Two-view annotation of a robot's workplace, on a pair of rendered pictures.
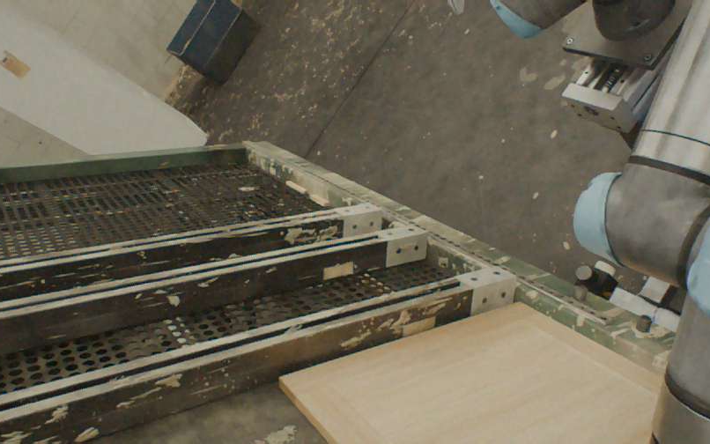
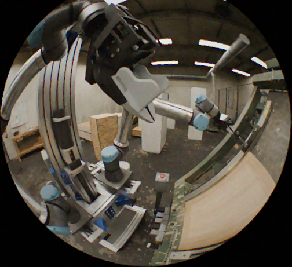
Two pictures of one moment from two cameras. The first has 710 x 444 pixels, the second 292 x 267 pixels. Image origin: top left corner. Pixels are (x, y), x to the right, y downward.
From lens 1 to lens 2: 0.86 m
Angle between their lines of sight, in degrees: 124
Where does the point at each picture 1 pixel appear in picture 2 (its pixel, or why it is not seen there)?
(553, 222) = not seen: outside the picture
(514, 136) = not seen: outside the picture
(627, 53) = (84, 219)
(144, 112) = not seen: outside the picture
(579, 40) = (72, 229)
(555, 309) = (178, 240)
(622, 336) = (179, 223)
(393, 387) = (250, 207)
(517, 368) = (211, 221)
